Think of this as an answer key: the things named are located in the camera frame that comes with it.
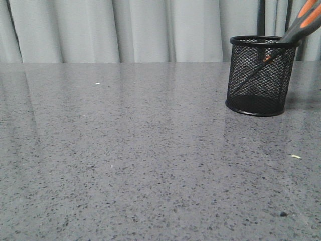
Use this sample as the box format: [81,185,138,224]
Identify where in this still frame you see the grey and orange scissors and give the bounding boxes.
[234,1,320,93]

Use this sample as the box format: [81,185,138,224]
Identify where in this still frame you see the black mesh pen bucket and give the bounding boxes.
[225,36,300,117]

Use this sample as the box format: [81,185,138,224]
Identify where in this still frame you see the grey curtain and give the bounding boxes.
[0,0,321,63]

